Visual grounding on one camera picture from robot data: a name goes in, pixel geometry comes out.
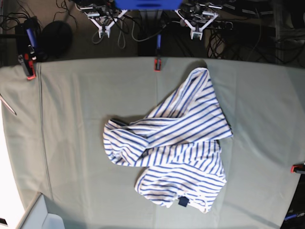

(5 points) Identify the light grey plastic bin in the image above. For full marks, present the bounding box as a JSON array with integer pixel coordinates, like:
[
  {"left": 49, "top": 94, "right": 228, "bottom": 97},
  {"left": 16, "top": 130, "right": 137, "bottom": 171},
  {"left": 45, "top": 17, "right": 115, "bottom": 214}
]
[{"left": 16, "top": 192, "right": 65, "bottom": 229}]

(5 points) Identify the red black centre clamp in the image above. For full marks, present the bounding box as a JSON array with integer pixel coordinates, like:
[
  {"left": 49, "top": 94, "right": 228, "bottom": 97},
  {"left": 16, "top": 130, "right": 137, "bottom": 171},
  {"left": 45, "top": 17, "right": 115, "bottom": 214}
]
[{"left": 154, "top": 58, "right": 162, "bottom": 72}]

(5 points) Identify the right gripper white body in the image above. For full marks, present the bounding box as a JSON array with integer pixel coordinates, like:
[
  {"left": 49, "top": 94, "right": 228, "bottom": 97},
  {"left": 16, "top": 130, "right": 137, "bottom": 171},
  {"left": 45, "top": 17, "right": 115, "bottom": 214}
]
[{"left": 81, "top": 4, "right": 128, "bottom": 38}]

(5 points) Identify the blue plastic box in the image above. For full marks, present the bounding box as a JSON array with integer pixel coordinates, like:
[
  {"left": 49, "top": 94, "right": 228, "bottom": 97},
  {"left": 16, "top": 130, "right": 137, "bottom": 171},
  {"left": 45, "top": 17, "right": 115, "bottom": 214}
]
[{"left": 114, "top": 0, "right": 183, "bottom": 10}]

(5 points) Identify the black power strip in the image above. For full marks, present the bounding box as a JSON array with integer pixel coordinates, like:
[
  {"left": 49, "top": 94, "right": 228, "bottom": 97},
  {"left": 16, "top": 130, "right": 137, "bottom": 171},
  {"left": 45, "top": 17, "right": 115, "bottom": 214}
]
[{"left": 208, "top": 21, "right": 234, "bottom": 30}]

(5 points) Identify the blue white striped t-shirt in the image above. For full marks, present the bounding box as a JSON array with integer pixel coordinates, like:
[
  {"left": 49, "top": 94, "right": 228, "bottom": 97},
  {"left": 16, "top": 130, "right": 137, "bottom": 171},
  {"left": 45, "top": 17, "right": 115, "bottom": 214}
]
[{"left": 103, "top": 67, "right": 233, "bottom": 213}]

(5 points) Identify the red black right clamp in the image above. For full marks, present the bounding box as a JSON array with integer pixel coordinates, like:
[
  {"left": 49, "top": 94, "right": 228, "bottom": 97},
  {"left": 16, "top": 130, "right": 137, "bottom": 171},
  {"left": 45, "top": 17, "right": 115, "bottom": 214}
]
[{"left": 290, "top": 163, "right": 305, "bottom": 175}]

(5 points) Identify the red black left clamp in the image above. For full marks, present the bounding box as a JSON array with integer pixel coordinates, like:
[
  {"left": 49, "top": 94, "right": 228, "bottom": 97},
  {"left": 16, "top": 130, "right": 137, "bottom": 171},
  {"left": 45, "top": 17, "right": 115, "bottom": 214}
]
[{"left": 18, "top": 45, "right": 37, "bottom": 81}]

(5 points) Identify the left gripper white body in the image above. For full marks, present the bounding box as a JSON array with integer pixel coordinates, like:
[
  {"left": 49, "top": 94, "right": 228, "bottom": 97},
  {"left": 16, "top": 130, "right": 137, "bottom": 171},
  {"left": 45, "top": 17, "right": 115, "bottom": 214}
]
[{"left": 175, "top": 4, "right": 218, "bottom": 40}]

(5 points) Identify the black round stand base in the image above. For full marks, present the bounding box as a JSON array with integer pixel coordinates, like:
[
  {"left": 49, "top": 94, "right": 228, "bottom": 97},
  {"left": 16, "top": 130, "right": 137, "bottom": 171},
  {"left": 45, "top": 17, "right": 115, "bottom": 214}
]
[{"left": 38, "top": 21, "right": 73, "bottom": 58}]

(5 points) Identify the red black clamp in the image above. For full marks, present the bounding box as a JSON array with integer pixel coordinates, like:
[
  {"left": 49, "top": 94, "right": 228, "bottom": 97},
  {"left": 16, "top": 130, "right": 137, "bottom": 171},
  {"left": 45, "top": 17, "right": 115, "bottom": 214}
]
[
  {"left": 18, "top": 45, "right": 37, "bottom": 81},
  {"left": 290, "top": 163, "right": 305, "bottom": 175},
  {"left": 154, "top": 58, "right": 162, "bottom": 72}
]

